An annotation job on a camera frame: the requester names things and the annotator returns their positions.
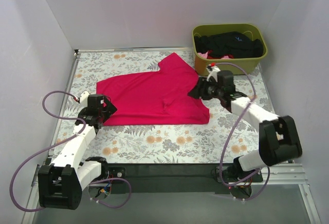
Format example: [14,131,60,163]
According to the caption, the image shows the magenta t shirt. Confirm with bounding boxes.
[96,53,210,126]

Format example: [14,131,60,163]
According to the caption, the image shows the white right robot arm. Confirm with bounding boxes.
[188,66,302,183]

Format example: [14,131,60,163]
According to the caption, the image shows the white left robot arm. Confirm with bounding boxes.
[38,91,117,210]

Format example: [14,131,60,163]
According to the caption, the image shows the pink garment in basket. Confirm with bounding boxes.
[197,50,232,59]

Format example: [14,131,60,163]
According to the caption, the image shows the black t shirt in basket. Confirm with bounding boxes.
[194,31,264,59]

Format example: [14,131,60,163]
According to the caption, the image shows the floral patterned table mat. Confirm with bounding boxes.
[51,50,273,164]

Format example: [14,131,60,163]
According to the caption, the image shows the green plastic laundry basket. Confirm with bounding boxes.
[192,24,267,76]

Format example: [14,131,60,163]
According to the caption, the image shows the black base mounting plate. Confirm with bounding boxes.
[79,163,263,199]

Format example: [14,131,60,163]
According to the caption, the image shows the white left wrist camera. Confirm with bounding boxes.
[74,91,90,106]

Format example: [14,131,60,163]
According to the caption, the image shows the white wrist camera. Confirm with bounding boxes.
[74,91,90,106]
[206,63,221,82]

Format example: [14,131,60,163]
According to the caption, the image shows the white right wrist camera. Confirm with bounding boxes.
[206,63,221,82]

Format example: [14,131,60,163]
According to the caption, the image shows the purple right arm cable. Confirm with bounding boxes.
[210,63,270,202]

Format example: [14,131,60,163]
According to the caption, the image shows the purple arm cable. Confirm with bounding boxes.
[9,91,132,212]
[210,63,270,202]

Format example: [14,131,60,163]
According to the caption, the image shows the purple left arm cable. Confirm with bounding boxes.
[9,91,132,212]

